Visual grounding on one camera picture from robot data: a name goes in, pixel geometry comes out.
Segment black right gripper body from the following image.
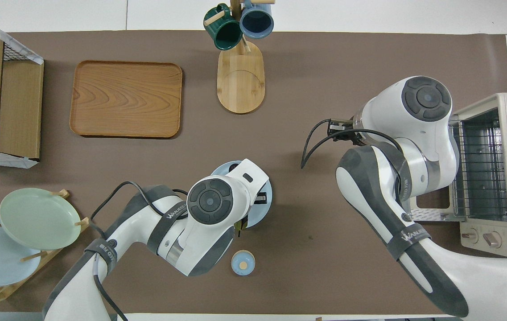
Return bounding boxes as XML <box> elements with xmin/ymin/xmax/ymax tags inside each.
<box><xmin>338</xmin><ymin>117</ymin><xmax>363</xmax><ymax>144</ymax></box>

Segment glass oven door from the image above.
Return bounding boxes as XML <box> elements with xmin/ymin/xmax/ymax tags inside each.
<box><xmin>408</xmin><ymin>189</ymin><xmax>466</xmax><ymax>222</ymax></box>

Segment brown table mat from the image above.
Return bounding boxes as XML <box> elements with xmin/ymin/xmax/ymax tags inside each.
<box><xmin>0</xmin><ymin>30</ymin><xmax>507</xmax><ymax>315</ymax></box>

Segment small blue bell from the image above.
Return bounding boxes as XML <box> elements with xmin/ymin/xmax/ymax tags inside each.
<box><xmin>231</xmin><ymin>250</ymin><xmax>256</xmax><ymax>276</ymax></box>

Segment wooden mug tree stand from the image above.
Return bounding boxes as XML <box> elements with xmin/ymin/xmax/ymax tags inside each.
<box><xmin>204</xmin><ymin>0</ymin><xmax>276</xmax><ymax>115</ymax></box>

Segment blue mug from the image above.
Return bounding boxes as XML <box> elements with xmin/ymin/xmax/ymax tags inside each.
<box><xmin>239</xmin><ymin>0</ymin><xmax>275</xmax><ymax>39</ymax></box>

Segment dark green mug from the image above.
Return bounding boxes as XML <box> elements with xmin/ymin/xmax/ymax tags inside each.
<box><xmin>203</xmin><ymin>4</ymin><xmax>243</xmax><ymax>51</ymax></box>

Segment brown wooden tray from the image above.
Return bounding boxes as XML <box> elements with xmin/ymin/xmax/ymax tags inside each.
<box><xmin>70</xmin><ymin>60</ymin><xmax>183</xmax><ymax>139</ymax></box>

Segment wooden plate rack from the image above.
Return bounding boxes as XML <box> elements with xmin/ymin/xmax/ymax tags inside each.
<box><xmin>0</xmin><ymin>189</ymin><xmax>93</xmax><ymax>308</ymax></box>

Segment pale green plate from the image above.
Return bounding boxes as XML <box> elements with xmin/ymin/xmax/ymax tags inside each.
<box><xmin>0</xmin><ymin>188</ymin><xmax>82</xmax><ymax>251</ymax></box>

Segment white patterned cloth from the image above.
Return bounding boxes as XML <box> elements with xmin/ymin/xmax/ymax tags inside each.
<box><xmin>0</xmin><ymin>145</ymin><xmax>40</xmax><ymax>169</ymax></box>

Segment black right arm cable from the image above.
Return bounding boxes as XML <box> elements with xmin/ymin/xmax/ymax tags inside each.
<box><xmin>301</xmin><ymin>118</ymin><xmax>404</xmax><ymax>169</ymax></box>

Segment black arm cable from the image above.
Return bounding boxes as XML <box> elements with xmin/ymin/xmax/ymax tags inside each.
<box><xmin>90</xmin><ymin>181</ymin><xmax>189</xmax><ymax>321</ymax></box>
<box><xmin>301</xmin><ymin>118</ymin><xmax>404</xmax><ymax>169</ymax></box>

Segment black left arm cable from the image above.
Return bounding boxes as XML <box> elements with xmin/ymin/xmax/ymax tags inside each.
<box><xmin>90</xmin><ymin>181</ymin><xmax>189</xmax><ymax>321</ymax></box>

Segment wooden shelf with wire basket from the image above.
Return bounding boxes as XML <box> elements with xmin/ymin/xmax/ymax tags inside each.
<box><xmin>0</xmin><ymin>10</ymin><xmax>45</xmax><ymax>169</ymax></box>

